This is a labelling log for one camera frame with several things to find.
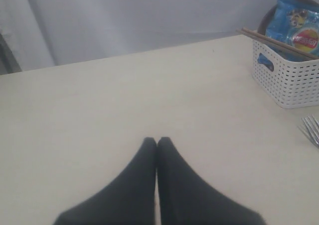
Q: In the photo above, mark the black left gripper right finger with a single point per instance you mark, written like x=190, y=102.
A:
x=186, y=199

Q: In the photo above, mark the white perforated plastic basket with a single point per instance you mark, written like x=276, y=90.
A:
x=290, y=84

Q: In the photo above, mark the brown round plate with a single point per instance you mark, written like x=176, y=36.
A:
x=270, y=14

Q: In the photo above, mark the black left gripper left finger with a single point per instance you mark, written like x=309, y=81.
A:
x=128, y=200

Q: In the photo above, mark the blue chips bag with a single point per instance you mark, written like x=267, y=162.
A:
x=296, y=24

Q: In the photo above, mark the stainless steel fork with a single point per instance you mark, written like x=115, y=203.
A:
x=311, y=125

